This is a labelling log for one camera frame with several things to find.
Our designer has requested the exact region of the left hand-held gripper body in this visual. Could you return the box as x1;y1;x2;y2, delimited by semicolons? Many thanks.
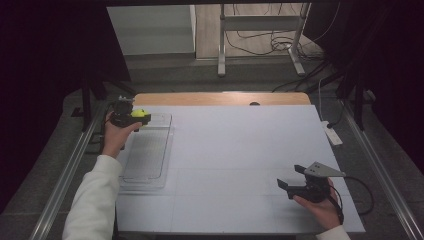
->
109;95;135;129

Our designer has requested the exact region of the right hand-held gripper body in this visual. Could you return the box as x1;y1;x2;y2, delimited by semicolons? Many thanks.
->
286;161;347;204

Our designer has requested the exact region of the clear plastic bin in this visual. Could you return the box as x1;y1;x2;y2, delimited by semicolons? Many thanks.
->
118;112;175;193

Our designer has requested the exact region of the person's left hand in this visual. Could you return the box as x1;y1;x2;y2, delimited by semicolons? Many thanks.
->
101;111;143;160

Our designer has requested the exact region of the person's right hand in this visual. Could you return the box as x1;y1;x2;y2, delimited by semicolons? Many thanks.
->
292;177;345;231

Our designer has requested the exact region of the black stand leg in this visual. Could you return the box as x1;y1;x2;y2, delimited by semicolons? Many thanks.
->
70;74;138;132

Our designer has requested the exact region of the white power strip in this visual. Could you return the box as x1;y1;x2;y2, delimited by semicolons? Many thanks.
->
321;120;344;147

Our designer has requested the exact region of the white table sheet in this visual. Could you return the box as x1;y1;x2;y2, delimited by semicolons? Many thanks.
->
115;104;366;234

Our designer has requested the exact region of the dark curtain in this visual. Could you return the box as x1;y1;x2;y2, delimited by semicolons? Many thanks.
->
0;0;132;214
303;0;424;176

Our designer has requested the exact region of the white cabinet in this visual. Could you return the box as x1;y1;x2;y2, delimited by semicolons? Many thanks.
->
106;4;197;57

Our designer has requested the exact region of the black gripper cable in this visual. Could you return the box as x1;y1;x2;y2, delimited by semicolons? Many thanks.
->
327;175;375;225

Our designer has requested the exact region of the black plug cable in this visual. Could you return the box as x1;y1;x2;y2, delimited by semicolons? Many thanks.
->
327;99;348;130

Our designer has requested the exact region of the aluminium rail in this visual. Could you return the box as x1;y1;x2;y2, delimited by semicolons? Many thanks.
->
35;101;113;240
339;99;424;240

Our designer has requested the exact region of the tangle of black floor cables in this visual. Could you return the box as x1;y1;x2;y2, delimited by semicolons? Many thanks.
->
225;3;343;94

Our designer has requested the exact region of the grey metal desk frame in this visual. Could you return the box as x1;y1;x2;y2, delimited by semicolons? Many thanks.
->
217;2;312;78

